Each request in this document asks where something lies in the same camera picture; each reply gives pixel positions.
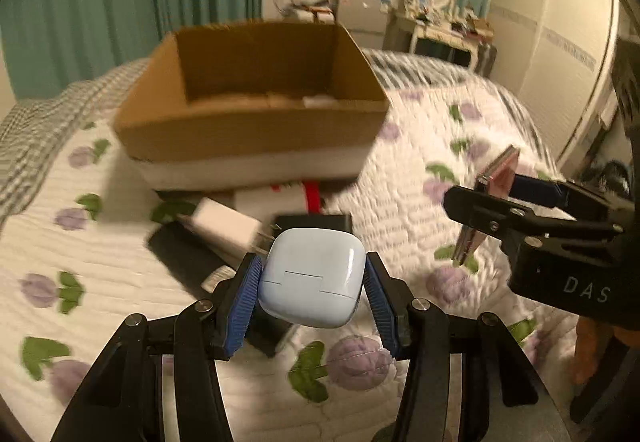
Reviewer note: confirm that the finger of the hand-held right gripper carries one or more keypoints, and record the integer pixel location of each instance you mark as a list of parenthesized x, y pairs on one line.
[(537, 192), (480, 212)]

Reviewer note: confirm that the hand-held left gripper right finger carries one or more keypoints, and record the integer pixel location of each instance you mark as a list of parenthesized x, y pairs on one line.
[(381, 307)]

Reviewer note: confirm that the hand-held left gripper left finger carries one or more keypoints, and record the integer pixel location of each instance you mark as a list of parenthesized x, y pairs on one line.
[(243, 302)]

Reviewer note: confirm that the pink case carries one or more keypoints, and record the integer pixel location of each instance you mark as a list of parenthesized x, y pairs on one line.
[(495, 175)]

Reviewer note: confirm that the light blue earbuds case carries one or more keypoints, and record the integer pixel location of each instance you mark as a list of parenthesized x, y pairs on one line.
[(312, 274)]

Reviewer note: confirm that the cardboard box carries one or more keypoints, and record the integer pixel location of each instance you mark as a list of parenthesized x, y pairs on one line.
[(250, 137)]

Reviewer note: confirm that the small white object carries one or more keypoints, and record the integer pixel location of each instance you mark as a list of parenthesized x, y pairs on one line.
[(217, 278)]

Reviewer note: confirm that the white charger plug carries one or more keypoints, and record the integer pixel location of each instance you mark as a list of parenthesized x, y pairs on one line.
[(225, 224)]

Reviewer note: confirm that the large black flat box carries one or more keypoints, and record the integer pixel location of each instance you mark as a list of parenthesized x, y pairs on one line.
[(175, 247)]

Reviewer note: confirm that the white floral quilt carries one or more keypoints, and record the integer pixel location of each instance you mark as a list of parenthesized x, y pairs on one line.
[(400, 162)]

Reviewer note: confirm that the white box with red ribbon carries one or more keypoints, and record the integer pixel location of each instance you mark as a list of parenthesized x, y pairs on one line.
[(270, 202)]

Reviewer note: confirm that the white wardrobe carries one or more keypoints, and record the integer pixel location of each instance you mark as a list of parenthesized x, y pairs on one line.
[(555, 47)]

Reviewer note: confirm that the white dressing table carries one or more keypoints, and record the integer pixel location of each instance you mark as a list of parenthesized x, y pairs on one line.
[(435, 35)]

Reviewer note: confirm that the white item in box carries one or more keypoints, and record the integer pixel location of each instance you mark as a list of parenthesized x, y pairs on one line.
[(318, 101)]

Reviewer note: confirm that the grey cabinet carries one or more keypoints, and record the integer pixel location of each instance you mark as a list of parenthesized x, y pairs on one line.
[(361, 12)]

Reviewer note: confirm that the grey checked blanket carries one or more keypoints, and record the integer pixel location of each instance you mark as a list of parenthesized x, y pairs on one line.
[(45, 122)]

